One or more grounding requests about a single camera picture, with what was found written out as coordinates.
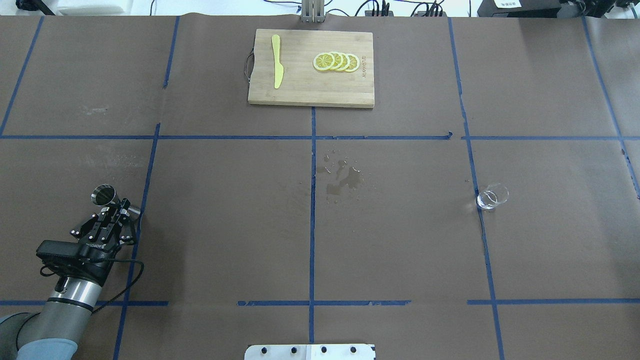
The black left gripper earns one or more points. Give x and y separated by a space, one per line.
95 266

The steel jigger measuring cup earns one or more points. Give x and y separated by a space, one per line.
105 195

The clear glass shaker cup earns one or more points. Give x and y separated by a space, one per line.
492 196

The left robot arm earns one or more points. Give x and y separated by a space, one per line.
55 332

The yellow plastic knife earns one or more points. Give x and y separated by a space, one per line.
279 70

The bamboo cutting board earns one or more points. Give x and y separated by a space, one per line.
302 84

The lemon slice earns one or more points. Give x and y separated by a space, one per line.
323 61
353 63
345 63
338 60

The black box with label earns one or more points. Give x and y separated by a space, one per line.
519 8

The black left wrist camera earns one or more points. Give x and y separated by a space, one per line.
61 257

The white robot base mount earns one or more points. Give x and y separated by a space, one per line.
331 351

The aluminium frame post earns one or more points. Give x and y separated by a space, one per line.
313 11

